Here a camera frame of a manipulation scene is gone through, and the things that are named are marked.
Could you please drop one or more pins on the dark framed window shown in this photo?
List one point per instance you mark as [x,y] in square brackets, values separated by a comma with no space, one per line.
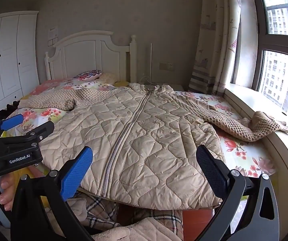
[279,42]

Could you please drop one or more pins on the beige quilted jacket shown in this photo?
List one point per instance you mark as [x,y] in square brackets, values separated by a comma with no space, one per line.
[146,135]

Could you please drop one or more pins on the white thin pole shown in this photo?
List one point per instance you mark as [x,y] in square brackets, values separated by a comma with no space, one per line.
[151,62]

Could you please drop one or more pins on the white wall paper note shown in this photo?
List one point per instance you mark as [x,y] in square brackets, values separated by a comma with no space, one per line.
[53,32]

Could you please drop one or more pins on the printed beige curtain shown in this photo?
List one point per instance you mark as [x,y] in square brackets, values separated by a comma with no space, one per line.
[214,42]

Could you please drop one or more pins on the patterned round cushion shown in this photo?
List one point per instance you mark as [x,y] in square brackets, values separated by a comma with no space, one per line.
[88,75]

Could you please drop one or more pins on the white wardrobe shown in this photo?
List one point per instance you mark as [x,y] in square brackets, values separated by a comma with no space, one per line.
[11,60]

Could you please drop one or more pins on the white nightstand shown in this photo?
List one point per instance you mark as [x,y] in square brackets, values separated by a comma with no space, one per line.
[176,87]

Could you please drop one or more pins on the white wooden bed headboard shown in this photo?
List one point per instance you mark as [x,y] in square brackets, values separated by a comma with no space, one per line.
[83,52]

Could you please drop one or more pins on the beige windowsill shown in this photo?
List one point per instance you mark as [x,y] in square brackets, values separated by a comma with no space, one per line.
[286,155]

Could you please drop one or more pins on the white wall switch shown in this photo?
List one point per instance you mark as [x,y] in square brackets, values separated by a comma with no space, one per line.
[53,42]

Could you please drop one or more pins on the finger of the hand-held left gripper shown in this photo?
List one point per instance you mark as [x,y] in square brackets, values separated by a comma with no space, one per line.
[42,129]
[12,122]

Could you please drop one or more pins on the plaid fleece clothing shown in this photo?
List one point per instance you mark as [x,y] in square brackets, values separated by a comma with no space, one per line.
[96,213]

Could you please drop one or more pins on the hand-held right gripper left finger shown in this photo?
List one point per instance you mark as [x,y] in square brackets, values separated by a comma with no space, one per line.
[78,170]

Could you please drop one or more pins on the beige wall socket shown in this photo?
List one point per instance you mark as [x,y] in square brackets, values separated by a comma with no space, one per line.
[166,66]

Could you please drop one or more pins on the black cloth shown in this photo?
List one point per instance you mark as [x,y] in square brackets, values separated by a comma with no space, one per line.
[13,106]

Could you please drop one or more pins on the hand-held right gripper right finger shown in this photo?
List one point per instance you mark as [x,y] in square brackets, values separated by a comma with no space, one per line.
[211,170]

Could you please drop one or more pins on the yellow cloth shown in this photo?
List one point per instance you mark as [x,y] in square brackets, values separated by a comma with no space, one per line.
[120,83]

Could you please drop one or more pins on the beige pillow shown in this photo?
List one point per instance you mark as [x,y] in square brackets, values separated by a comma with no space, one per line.
[108,77]

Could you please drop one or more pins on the coral floral pillow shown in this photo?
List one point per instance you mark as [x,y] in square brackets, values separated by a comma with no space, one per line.
[51,84]

